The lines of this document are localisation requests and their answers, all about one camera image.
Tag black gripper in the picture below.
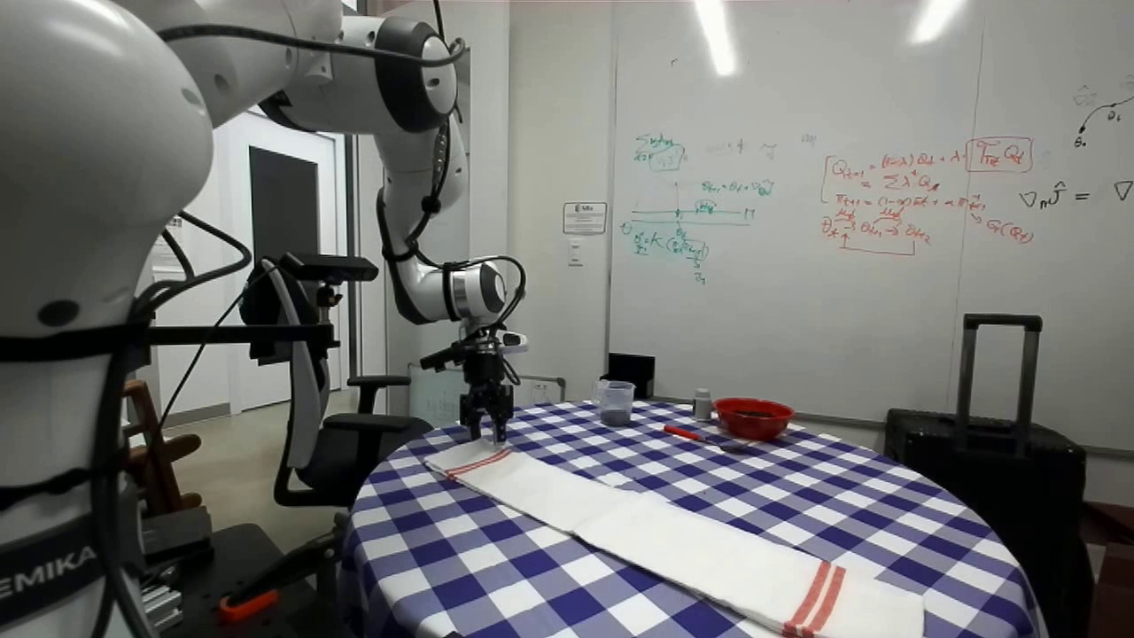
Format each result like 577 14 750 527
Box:
458 330 523 442

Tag white towel with red stripes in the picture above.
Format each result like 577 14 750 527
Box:
417 438 930 638

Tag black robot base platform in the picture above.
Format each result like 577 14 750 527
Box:
145 522 357 638

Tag clear plastic cup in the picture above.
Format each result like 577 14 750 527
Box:
592 376 637 429

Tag black office chair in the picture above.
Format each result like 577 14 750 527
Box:
240 251 437 510

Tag blue white checkered tablecloth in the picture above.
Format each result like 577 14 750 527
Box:
340 396 1050 638

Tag small black box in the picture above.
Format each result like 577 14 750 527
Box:
602 350 658 406

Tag white paper sign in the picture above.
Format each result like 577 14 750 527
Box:
559 200 611 242

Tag red bowl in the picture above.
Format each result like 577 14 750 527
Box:
711 394 799 442

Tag black horizontal mounting bar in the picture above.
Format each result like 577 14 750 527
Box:
117 317 340 359

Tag brown wooden stand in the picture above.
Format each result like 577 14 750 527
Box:
117 376 207 519

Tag whiteboard with writing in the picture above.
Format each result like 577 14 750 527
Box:
605 0 1134 454

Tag black wheeled suitcase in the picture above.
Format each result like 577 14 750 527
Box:
881 311 1095 638

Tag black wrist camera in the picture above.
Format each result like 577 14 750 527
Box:
417 338 470 373

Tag orange handled tool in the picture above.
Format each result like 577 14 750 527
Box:
214 587 282 627

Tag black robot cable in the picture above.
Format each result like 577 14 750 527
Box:
91 211 259 638

